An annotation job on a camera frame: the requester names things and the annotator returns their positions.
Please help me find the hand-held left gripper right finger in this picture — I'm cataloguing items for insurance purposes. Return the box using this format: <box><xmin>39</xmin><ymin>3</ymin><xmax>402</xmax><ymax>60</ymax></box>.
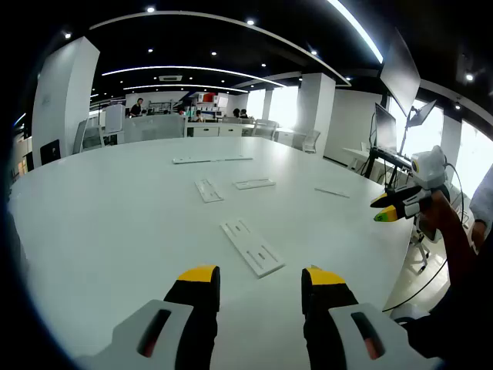
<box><xmin>300</xmin><ymin>265</ymin><xmax>444</xmax><ymax>370</ymax></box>

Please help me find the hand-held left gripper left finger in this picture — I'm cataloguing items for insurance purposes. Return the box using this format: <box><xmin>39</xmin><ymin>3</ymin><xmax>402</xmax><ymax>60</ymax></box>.
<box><xmin>75</xmin><ymin>264</ymin><xmax>222</xmax><ymax>370</ymax></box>

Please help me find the thin white socket holder cover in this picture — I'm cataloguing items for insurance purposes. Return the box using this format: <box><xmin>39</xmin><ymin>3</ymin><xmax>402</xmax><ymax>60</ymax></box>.
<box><xmin>314</xmin><ymin>187</ymin><xmax>350</xmax><ymax>199</ymax></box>

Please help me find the long white socket holder plate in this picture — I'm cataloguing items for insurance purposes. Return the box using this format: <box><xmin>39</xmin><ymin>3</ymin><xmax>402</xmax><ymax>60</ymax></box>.
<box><xmin>220</xmin><ymin>218</ymin><xmax>286</xmax><ymax>279</ymax></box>

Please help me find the white socket holder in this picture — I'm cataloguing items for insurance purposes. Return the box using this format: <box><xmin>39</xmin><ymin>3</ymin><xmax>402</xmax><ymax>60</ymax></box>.
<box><xmin>233</xmin><ymin>177</ymin><xmax>277</xmax><ymax>190</ymax></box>

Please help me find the short white socket holder plate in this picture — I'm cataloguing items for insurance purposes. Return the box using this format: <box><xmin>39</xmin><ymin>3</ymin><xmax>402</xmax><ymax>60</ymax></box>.
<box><xmin>194</xmin><ymin>178</ymin><xmax>225</xmax><ymax>204</ymax></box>

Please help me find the person's right hand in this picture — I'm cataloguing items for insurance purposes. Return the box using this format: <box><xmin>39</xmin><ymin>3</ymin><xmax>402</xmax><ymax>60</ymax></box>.
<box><xmin>418</xmin><ymin>190</ymin><xmax>456</xmax><ymax>233</ymax></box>

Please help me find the black desk monitor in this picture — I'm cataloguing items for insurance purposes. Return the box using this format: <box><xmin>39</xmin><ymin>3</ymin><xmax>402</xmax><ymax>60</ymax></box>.
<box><xmin>374</xmin><ymin>103</ymin><xmax>398</xmax><ymax>153</ymax></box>

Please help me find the large hanging display screen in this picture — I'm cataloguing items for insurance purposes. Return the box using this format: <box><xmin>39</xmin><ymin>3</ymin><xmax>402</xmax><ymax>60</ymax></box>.
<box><xmin>380</xmin><ymin>29</ymin><xmax>421</xmax><ymax>116</ymax></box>

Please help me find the person's dark clothing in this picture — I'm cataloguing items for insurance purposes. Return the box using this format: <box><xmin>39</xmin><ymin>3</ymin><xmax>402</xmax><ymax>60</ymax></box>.
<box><xmin>392</xmin><ymin>308</ymin><xmax>493</xmax><ymax>362</ymax></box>

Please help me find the long white plastic strip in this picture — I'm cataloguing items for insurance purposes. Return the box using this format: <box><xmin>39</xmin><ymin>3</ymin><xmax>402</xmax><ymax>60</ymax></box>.
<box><xmin>172</xmin><ymin>156</ymin><xmax>219</xmax><ymax>165</ymax></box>

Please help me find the frosted desk partition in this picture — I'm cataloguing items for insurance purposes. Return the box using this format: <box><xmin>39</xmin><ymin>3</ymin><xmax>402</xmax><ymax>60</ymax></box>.
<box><xmin>123</xmin><ymin>115</ymin><xmax>186</xmax><ymax>143</ymax></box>

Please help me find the white mesh office chair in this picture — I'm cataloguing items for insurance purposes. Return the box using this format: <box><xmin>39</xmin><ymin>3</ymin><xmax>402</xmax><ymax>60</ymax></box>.
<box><xmin>72</xmin><ymin>117</ymin><xmax>106</xmax><ymax>154</ymax></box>

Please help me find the small black screen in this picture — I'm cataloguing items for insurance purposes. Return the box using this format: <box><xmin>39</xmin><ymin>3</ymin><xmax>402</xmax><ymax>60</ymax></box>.
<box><xmin>39</xmin><ymin>139</ymin><xmax>62</xmax><ymax>167</ymax></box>

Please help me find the white square pillar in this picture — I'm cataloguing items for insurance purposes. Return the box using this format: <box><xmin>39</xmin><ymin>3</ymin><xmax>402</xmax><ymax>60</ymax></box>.
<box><xmin>31</xmin><ymin>36</ymin><xmax>101</xmax><ymax>167</ymax></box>

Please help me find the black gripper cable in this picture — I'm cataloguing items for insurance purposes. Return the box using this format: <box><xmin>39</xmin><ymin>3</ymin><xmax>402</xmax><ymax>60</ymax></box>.
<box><xmin>382</xmin><ymin>163</ymin><xmax>465</xmax><ymax>313</ymax></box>

